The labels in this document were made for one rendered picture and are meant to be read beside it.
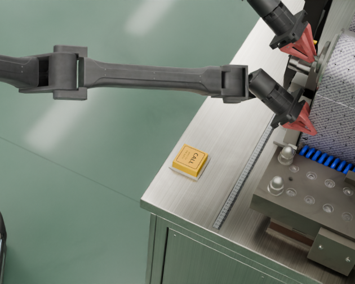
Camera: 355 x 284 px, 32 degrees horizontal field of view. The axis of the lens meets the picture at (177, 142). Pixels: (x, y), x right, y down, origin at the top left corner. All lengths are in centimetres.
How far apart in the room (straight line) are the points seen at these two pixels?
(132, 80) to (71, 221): 133
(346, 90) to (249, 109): 44
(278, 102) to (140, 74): 33
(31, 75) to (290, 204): 63
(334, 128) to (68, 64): 62
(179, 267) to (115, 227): 85
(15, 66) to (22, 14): 217
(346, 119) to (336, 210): 20
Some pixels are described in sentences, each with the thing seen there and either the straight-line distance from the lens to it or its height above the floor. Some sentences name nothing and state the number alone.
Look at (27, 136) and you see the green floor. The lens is 286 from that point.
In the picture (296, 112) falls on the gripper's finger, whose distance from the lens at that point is 145.
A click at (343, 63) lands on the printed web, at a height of 129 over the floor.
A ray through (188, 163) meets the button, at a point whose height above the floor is 92.
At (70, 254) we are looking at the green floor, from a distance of 250.
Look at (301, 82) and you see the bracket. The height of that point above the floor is 114.
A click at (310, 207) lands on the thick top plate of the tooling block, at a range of 144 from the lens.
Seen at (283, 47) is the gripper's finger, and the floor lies 126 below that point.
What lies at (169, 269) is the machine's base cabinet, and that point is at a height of 62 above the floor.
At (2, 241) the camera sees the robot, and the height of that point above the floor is 19.
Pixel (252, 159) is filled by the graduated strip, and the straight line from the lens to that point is 165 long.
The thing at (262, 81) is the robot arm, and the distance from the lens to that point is 144.
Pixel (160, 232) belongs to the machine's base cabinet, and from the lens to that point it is 163.
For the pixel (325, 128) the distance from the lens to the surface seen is 149.
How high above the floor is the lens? 219
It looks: 51 degrees down
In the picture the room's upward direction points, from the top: 7 degrees clockwise
